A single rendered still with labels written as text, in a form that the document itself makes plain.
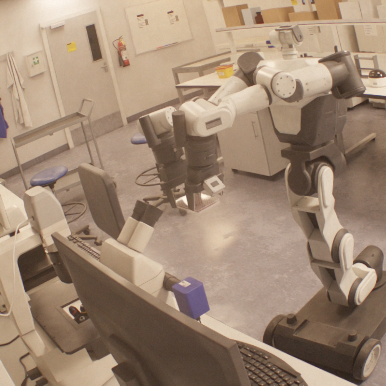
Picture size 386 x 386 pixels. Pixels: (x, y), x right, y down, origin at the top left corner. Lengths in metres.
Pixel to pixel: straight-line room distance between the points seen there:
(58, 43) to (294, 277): 5.46
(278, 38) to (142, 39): 6.48
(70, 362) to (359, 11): 3.24
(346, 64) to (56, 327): 1.16
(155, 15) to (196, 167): 6.98
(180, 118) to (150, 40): 6.88
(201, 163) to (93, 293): 0.65
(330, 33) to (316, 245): 4.24
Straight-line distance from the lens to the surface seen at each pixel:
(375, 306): 2.31
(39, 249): 1.94
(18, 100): 7.02
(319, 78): 1.47
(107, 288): 0.78
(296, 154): 1.70
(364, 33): 5.87
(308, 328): 2.21
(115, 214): 2.36
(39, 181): 3.74
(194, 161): 1.36
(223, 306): 2.82
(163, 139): 1.48
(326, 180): 1.72
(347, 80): 1.53
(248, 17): 4.61
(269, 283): 2.92
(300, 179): 1.72
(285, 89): 1.38
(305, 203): 1.84
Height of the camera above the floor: 1.62
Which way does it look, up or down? 21 degrees down
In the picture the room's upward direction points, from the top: 14 degrees counter-clockwise
